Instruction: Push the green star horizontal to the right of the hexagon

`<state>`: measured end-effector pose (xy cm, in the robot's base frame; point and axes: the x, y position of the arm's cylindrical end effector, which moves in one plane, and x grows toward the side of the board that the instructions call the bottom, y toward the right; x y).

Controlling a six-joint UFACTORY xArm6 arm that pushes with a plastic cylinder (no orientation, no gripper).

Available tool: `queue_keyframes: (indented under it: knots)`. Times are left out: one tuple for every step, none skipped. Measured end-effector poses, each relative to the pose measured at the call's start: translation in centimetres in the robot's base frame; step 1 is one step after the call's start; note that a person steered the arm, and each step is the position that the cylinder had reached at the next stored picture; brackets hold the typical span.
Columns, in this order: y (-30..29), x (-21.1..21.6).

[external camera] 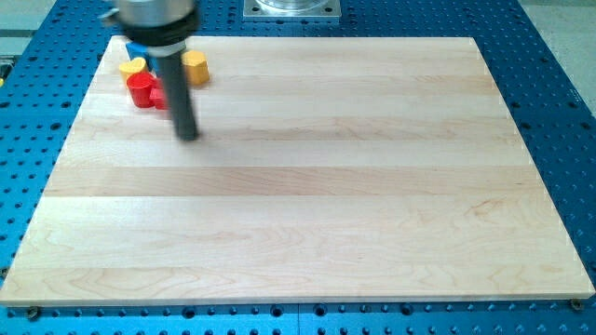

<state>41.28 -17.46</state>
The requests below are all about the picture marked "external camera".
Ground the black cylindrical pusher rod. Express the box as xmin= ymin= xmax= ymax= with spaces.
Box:
xmin=156 ymin=51 xmax=199 ymax=141

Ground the yellow hexagon block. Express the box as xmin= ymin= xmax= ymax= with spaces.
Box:
xmin=182 ymin=50 xmax=210 ymax=86

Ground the red small block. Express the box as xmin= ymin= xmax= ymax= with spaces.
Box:
xmin=149 ymin=78 xmax=168 ymax=110

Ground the yellow heart block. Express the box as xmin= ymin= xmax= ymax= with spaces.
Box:
xmin=118 ymin=57 xmax=148 ymax=84

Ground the red cylinder block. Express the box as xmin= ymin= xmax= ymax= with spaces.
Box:
xmin=126 ymin=72 xmax=155 ymax=108

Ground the blue block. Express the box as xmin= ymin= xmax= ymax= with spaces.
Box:
xmin=126 ymin=42 xmax=158 ymax=74

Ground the blue perforated table plate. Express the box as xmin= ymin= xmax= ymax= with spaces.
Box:
xmin=1 ymin=1 xmax=595 ymax=334

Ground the light wooden board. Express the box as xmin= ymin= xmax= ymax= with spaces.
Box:
xmin=1 ymin=36 xmax=595 ymax=306

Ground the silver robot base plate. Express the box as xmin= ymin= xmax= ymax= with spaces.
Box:
xmin=243 ymin=0 xmax=342 ymax=20

